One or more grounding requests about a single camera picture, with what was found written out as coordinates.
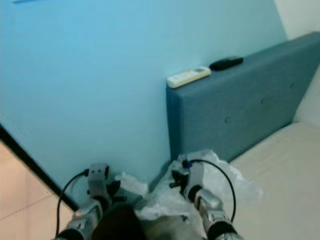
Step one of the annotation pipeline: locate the black remote control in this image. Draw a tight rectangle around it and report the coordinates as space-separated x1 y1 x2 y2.
209 56 244 71

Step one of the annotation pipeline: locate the cream sheeted mattress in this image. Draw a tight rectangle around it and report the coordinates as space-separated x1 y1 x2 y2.
227 122 320 240

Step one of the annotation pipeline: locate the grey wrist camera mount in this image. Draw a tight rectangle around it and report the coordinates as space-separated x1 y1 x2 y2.
185 160 206 191
89 163 111 197

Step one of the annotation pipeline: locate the large clear plastic bag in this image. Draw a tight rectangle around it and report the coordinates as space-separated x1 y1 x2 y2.
114 149 263 240

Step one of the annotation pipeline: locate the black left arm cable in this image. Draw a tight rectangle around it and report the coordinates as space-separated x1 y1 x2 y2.
56 169 92 240

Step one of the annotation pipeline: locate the black door frame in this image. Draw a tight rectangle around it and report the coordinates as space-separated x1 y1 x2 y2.
0 125 81 211

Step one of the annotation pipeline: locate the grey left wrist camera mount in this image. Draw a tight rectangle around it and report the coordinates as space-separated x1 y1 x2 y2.
89 163 111 197

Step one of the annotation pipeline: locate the teal fabric bed frame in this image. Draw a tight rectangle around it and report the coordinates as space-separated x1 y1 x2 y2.
166 31 320 163

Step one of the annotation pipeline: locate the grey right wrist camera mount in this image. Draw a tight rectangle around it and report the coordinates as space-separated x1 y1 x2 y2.
185 160 206 191

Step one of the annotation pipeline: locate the white remote control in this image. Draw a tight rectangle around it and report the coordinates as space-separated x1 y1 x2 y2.
167 66 212 89

